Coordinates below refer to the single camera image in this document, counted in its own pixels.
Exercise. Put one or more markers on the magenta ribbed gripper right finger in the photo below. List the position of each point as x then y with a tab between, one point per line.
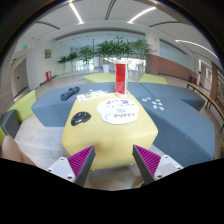
147	163

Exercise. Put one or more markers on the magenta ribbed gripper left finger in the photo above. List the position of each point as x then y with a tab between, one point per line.
80	164

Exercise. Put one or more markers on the black computer mouse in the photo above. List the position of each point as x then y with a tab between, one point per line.
80	117

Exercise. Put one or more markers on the yellow ottoman table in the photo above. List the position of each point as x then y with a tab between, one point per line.
113	143

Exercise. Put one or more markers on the grey-blue modular sofa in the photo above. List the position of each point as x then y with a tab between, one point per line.
183	132

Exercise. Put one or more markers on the small scattered cards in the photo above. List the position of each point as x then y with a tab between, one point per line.
153	103

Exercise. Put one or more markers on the white printed leaflet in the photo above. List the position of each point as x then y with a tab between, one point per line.
90	95

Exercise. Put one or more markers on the dark blue folded cloth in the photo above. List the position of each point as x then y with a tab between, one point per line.
69	93

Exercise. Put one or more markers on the green bench seat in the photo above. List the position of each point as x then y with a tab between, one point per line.
23	110

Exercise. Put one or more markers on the grey chair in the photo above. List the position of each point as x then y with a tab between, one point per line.
9	123

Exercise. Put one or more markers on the wooden bench railing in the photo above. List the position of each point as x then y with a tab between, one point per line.
210	102

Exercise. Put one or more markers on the red fire extinguisher box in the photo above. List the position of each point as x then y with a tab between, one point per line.
48	76

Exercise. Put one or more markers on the potted green plants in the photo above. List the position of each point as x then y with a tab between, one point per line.
117	47

